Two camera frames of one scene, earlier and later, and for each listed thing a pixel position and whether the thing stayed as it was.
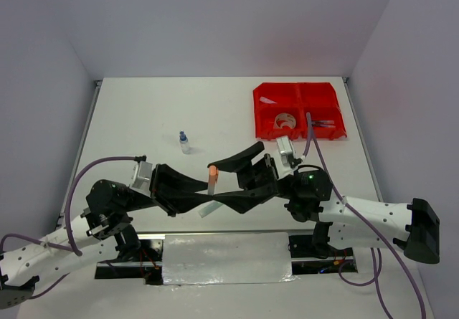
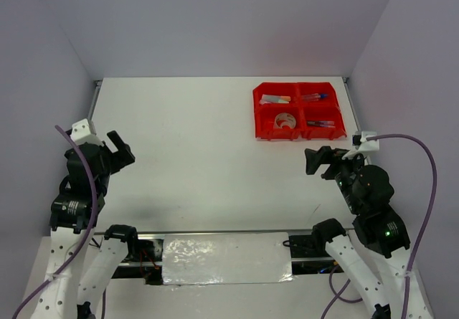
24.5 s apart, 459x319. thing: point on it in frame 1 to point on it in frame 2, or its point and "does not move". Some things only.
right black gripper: (259, 179) to (325, 153)
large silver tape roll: (285, 120) does not move
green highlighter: (209, 208) to (265, 97)
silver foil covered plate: (207, 259) does not move
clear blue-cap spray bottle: (185, 148) to (314, 97)
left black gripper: (165, 178) to (124, 155)
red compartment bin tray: (280, 110) does not move
